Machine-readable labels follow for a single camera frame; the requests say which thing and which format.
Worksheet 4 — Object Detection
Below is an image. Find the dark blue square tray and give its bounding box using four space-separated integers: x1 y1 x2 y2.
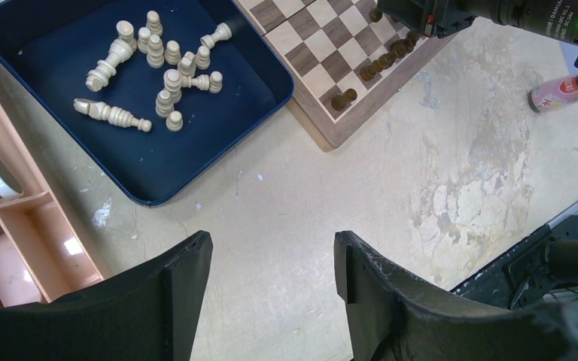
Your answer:
0 1 294 206

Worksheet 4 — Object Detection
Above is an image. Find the peach desk organizer tray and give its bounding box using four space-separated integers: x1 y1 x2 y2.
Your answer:
0 102 112 307

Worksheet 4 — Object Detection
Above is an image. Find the dark wooden chess piece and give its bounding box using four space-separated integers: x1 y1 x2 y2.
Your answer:
389 39 409 59

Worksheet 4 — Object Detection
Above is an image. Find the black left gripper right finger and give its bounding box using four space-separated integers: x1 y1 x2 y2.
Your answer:
334 231 578 360

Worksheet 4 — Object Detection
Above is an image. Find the light wooden pawn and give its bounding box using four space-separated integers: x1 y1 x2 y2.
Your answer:
166 111 184 132

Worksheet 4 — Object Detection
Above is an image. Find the light wooden king piece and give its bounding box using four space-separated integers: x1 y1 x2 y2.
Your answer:
73 99 152 132

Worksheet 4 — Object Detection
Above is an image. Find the light wooden queen piece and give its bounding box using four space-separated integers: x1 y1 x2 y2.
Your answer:
85 39 134 92

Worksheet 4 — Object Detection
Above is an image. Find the pink eraser block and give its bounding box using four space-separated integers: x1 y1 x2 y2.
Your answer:
0 234 44 307

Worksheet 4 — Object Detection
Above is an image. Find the wooden chess board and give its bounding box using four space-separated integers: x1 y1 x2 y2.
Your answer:
237 0 450 152

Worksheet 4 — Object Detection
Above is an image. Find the dark wooden rook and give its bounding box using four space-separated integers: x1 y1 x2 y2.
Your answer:
330 88 357 111

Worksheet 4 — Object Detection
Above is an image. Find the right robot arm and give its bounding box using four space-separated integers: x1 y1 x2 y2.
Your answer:
377 0 578 68

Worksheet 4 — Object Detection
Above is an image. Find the pink marker pen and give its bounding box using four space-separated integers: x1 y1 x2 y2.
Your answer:
527 74 578 114

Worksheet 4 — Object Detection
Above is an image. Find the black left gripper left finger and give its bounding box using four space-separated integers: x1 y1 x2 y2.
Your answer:
0 231 213 360

